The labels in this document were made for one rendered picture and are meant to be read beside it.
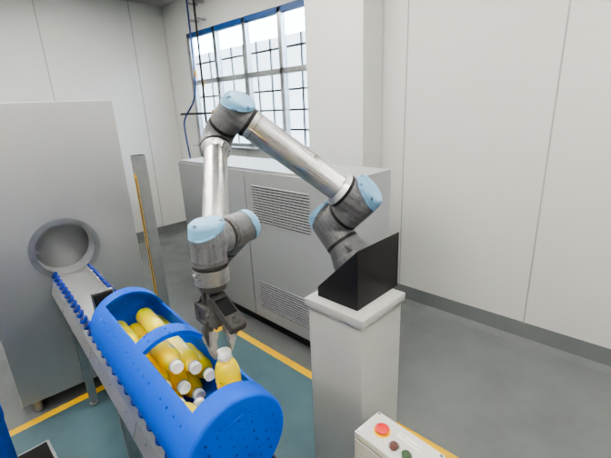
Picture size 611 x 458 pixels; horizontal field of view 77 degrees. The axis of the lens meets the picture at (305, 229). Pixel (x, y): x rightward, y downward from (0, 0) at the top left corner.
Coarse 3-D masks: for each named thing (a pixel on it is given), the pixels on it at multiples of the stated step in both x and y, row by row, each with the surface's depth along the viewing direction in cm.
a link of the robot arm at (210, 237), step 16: (192, 224) 93; (208, 224) 92; (224, 224) 95; (192, 240) 93; (208, 240) 92; (224, 240) 95; (192, 256) 95; (208, 256) 93; (224, 256) 96; (208, 272) 95
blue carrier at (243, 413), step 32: (128, 288) 156; (96, 320) 146; (128, 320) 160; (128, 352) 122; (128, 384) 117; (160, 384) 105; (256, 384) 103; (160, 416) 100; (192, 416) 93; (224, 416) 92; (256, 416) 99; (192, 448) 88; (224, 448) 94; (256, 448) 101
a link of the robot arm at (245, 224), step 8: (224, 216) 102; (232, 216) 102; (240, 216) 103; (248, 216) 105; (256, 216) 108; (232, 224) 99; (240, 224) 101; (248, 224) 104; (256, 224) 106; (240, 232) 101; (248, 232) 104; (256, 232) 107; (240, 240) 101; (248, 240) 106; (240, 248) 108
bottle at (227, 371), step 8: (224, 360) 103; (232, 360) 105; (216, 368) 103; (224, 368) 103; (232, 368) 103; (216, 376) 103; (224, 376) 102; (232, 376) 103; (240, 376) 106; (216, 384) 105; (224, 384) 103
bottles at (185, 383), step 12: (132, 324) 156; (192, 348) 138; (204, 360) 132; (168, 372) 127; (204, 372) 129; (180, 384) 123; (192, 384) 129; (180, 396) 127; (192, 396) 128; (204, 396) 129
